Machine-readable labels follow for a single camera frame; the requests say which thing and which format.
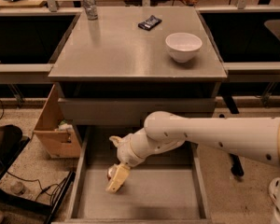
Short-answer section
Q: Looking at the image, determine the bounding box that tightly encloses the grey top drawer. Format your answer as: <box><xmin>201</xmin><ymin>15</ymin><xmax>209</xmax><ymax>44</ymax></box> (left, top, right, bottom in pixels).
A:
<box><xmin>58</xmin><ymin>98</ymin><xmax>216</xmax><ymax>126</ymax></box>

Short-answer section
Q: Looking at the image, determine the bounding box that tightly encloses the clear plastic water bottle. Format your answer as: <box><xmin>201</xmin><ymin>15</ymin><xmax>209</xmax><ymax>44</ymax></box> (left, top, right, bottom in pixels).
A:
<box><xmin>83</xmin><ymin>0</ymin><xmax>98</xmax><ymax>21</ymax></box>

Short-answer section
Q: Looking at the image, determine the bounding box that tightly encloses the black frame on floor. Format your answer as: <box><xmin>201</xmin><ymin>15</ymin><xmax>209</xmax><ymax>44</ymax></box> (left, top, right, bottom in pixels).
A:
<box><xmin>0</xmin><ymin>136</ymin><xmax>76</xmax><ymax>224</ymax></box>

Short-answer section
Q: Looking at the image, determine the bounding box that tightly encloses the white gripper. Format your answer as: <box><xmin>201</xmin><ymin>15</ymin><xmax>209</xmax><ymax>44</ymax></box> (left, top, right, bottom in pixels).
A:
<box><xmin>105</xmin><ymin>133</ymin><xmax>147</xmax><ymax>193</ymax></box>

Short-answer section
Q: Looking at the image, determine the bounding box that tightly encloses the open grey middle drawer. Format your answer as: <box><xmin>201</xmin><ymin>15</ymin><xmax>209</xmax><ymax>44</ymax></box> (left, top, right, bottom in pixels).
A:
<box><xmin>53</xmin><ymin>127</ymin><xmax>213</xmax><ymax>224</ymax></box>

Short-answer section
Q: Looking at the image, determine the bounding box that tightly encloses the white sneaker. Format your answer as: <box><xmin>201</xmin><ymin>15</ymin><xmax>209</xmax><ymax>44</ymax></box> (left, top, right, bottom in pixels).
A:
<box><xmin>268</xmin><ymin>177</ymin><xmax>280</xmax><ymax>204</ymax></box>

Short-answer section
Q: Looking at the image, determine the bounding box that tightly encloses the black pole on floor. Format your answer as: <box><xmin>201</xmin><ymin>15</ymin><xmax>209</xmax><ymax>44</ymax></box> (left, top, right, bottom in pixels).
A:
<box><xmin>230</xmin><ymin>154</ymin><xmax>244</xmax><ymax>177</ymax></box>

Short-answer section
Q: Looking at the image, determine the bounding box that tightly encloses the dark bag on floor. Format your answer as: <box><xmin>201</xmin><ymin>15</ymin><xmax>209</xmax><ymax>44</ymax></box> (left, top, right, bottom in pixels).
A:
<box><xmin>0</xmin><ymin>125</ymin><xmax>22</xmax><ymax>169</ymax></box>

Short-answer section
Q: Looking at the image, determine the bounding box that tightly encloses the cardboard box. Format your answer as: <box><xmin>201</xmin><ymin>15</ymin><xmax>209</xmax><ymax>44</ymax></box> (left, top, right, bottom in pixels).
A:
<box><xmin>34</xmin><ymin>85</ymin><xmax>81</xmax><ymax>158</ymax></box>

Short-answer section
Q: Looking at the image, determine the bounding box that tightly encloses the dark snack bar wrapper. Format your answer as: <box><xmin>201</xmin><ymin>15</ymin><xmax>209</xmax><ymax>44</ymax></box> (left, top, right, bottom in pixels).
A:
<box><xmin>138</xmin><ymin>15</ymin><xmax>161</xmax><ymax>31</ymax></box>

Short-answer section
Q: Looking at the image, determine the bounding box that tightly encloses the grey drawer cabinet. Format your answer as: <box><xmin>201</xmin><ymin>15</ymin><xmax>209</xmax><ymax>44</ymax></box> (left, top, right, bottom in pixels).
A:
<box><xmin>49</xmin><ymin>7</ymin><xmax>227</xmax><ymax>139</ymax></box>

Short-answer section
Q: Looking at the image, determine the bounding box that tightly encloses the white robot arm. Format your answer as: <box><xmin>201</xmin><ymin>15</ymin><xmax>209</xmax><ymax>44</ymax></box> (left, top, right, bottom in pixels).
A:
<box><xmin>106</xmin><ymin>111</ymin><xmax>280</xmax><ymax>224</ymax></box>

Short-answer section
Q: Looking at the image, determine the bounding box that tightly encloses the white ceramic bowl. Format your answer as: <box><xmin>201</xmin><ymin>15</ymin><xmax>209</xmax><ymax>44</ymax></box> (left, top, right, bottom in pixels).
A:
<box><xmin>165</xmin><ymin>33</ymin><xmax>203</xmax><ymax>63</ymax></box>

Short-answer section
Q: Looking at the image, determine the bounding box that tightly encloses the red coke can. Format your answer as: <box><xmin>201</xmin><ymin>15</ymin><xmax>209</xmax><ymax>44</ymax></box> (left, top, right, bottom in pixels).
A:
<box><xmin>106</xmin><ymin>164</ymin><xmax>125</xmax><ymax>193</ymax></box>

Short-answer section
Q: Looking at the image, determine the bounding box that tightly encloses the black cable on floor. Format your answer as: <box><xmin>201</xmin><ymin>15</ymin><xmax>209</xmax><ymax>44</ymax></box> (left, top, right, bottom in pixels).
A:
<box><xmin>6</xmin><ymin>171</ymin><xmax>68</xmax><ymax>205</ymax></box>

